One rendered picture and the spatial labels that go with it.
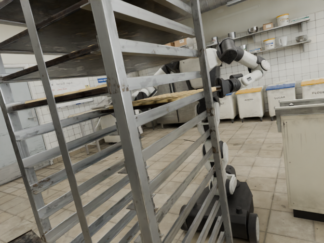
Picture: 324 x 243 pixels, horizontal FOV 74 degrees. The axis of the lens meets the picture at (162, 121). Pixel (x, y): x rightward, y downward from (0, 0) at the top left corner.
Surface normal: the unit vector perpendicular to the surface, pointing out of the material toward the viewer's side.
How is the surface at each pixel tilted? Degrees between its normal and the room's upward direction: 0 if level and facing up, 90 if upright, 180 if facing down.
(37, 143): 90
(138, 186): 90
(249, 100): 92
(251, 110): 94
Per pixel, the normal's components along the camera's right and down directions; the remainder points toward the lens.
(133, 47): 0.86, -0.07
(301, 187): -0.55, 0.24
